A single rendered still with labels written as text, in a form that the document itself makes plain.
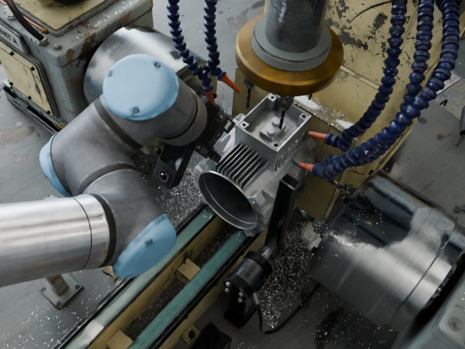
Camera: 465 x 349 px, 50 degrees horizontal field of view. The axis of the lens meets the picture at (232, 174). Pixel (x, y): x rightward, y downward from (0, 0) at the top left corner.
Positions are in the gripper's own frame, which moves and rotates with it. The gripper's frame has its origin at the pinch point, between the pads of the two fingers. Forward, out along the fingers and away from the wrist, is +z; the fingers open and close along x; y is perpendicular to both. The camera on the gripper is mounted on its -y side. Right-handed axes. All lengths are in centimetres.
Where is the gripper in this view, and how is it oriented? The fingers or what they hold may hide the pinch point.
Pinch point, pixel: (212, 156)
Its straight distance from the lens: 99.0
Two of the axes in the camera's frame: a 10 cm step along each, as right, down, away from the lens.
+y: 5.7, -8.2, -0.1
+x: -7.8, -5.4, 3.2
